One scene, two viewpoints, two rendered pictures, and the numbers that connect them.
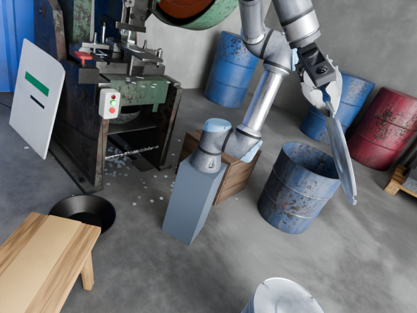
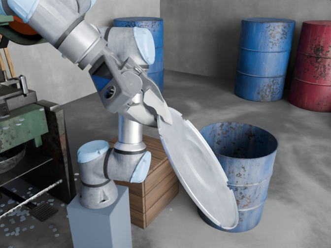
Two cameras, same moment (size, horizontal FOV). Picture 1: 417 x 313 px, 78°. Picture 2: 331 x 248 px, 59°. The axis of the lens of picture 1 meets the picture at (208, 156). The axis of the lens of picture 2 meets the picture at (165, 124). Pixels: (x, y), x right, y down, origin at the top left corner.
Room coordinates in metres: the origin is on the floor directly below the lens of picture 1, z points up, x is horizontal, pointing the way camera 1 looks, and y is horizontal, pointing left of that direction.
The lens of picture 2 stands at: (0.15, -0.27, 1.20)
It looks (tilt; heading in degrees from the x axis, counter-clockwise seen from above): 25 degrees down; 0
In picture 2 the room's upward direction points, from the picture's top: straight up
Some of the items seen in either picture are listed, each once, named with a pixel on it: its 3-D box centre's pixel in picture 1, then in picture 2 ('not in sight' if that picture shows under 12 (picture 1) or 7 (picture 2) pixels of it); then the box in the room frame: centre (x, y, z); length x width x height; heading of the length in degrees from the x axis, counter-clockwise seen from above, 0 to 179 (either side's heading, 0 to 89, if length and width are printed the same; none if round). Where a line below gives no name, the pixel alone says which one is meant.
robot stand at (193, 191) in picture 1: (193, 198); (103, 237); (1.07, 0.01, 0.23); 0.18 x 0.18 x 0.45; 75
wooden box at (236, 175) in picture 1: (217, 162); (135, 174); (1.61, -0.07, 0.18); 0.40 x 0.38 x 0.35; 58
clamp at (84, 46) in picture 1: (92, 42); not in sight; (1.37, 0.77, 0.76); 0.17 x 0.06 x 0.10; 147
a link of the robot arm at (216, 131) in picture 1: (216, 134); (96, 160); (1.07, 0.00, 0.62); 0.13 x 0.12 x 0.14; 78
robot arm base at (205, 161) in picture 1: (207, 154); (97, 185); (1.07, 0.01, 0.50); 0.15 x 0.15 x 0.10
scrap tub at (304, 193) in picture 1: (296, 187); (232, 175); (1.52, -0.63, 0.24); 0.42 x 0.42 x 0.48
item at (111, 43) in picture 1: (121, 46); not in sight; (1.51, 0.68, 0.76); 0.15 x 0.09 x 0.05; 147
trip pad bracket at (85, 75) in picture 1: (85, 84); not in sight; (1.12, 0.66, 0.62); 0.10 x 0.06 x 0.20; 147
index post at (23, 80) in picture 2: (159, 56); (23, 83); (1.59, 0.48, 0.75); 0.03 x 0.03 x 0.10; 57
